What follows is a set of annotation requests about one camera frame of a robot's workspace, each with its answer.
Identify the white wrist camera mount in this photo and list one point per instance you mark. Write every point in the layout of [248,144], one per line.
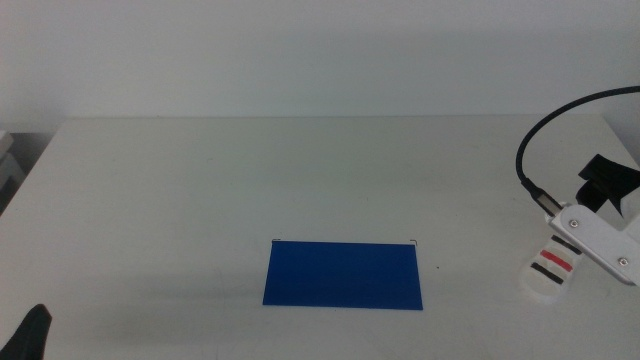
[597,240]

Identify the white striped sock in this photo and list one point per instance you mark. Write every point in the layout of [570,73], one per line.
[542,289]

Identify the blue rectangular mat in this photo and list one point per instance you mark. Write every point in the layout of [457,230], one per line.
[345,280]

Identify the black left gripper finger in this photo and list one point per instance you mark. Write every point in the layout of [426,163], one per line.
[30,335]

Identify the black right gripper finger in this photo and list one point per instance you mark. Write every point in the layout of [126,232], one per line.
[591,197]
[620,180]

